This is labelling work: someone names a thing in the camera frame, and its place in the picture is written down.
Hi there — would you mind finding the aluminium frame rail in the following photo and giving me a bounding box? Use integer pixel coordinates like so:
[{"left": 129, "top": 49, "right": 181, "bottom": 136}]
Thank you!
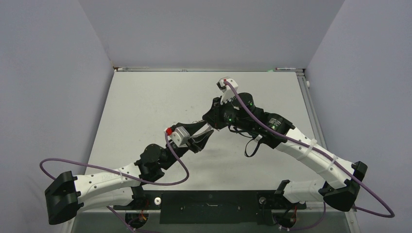
[{"left": 295, "top": 69, "right": 358, "bottom": 213}]

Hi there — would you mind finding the purple cable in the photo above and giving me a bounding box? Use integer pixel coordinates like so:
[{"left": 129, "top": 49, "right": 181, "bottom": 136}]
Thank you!
[
  {"left": 223, "top": 80, "right": 395, "bottom": 231},
  {"left": 39, "top": 132, "right": 190, "bottom": 233}
]

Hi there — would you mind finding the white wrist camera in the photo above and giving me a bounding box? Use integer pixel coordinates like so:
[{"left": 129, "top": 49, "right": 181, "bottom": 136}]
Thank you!
[
  {"left": 217, "top": 77, "right": 238, "bottom": 105},
  {"left": 165, "top": 126, "right": 190, "bottom": 148}
]

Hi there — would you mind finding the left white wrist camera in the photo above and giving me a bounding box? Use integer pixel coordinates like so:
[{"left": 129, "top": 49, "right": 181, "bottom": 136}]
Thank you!
[{"left": 165, "top": 126, "right": 190, "bottom": 148}]

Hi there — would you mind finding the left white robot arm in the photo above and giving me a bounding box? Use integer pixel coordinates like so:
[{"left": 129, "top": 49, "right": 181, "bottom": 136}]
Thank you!
[{"left": 45, "top": 120, "right": 214, "bottom": 225}]

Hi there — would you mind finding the perforated metal keyring disc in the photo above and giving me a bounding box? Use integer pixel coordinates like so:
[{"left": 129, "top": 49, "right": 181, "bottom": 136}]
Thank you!
[{"left": 190, "top": 121, "right": 214, "bottom": 141}]

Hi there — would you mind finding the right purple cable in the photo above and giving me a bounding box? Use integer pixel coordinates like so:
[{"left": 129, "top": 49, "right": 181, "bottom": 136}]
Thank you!
[{"left": 223, "top": 80, "right": 395, "bottom": 231}]

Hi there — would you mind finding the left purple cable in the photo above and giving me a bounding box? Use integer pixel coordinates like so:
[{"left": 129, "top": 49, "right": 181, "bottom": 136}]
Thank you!
[{"left": 39, "top": 132, "right": 190, "bottom": 233}]

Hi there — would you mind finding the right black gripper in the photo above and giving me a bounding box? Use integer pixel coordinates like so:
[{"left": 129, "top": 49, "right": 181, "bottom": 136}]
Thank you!
[{"left": 203, "top": 95, "right": 252, "bottom": 133}]

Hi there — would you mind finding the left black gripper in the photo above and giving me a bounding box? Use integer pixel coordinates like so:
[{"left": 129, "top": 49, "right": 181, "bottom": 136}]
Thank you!
[{"left": 160, "top": 121, "right": 212, "bottom": 170}]

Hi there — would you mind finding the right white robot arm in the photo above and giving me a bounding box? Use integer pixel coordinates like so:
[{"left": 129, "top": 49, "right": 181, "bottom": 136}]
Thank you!
[{"left": 202, "top": 93, "right": 367, "bottom": 212}]

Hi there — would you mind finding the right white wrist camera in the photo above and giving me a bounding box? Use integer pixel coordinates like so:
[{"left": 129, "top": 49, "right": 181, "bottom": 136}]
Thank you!
[{"left": 217, "top": 77, "right": 238, "bottom": 105}]

